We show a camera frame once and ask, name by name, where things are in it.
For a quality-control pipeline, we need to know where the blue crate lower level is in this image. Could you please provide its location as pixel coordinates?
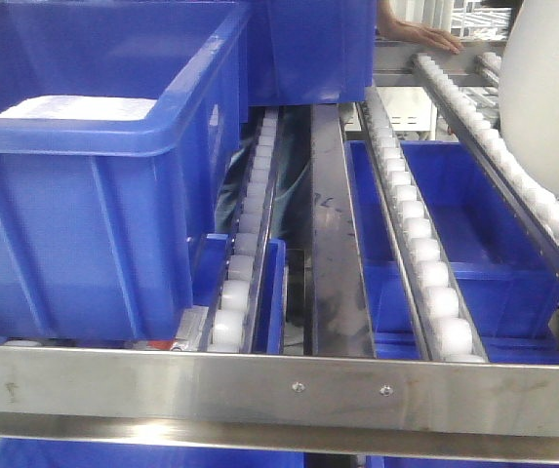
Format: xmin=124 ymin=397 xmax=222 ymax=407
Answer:
xmin=347 ymin=141 xmax=559 ymax=365

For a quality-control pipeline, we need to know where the white roller track middle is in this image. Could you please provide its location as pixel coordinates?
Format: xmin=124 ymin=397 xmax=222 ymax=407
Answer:
xmin=358 ymin=87 xmax=489 ymax=364

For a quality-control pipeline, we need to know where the steel front shelf rail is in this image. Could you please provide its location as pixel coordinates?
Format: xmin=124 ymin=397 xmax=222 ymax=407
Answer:
xmin=0 ymin=346 xmax=559 ymax=463

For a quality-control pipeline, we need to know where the blue crate rear upper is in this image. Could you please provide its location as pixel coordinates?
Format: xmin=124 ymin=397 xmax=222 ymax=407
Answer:
xmin=247 ymin=0 xmax=377 ymax=106

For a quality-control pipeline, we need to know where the white plastic bin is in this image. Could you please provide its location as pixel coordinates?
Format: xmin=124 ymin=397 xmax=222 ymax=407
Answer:
xmin=499 ymin=1 xmax=559 ymax=196

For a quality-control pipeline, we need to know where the white roller track left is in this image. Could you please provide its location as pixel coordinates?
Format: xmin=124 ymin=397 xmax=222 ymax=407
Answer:
xmin=199 ymin=107 xmax=279 ymax=353

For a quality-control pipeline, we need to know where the white roller track right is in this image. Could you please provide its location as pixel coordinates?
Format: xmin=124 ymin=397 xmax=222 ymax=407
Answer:
xmin=412 ymin=54 xmax=559 ymax=281

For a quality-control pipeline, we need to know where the steel centre divider bar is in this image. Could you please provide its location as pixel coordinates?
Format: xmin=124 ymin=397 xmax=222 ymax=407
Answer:
xmin=311 ymin=104 xmax=376 ymax=359

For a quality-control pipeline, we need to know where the large blue crate on rollers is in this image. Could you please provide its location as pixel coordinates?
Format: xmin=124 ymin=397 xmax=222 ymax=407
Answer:
xmin=0 ymin=1 xmax=250 ymax=340

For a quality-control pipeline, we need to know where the white roller track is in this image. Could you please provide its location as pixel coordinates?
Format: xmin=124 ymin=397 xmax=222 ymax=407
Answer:
xmin=199 ymin=107 xmax=279 ymax=353
xmin=412 ymin=54 xmax=559 ymax=281
xmin=358 ymin=87 xmax=489 ymax=364

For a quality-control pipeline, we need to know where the person's bare hand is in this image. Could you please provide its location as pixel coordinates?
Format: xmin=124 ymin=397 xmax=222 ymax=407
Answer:
xmin=396 ymin=21 xmax=463 ymax=55

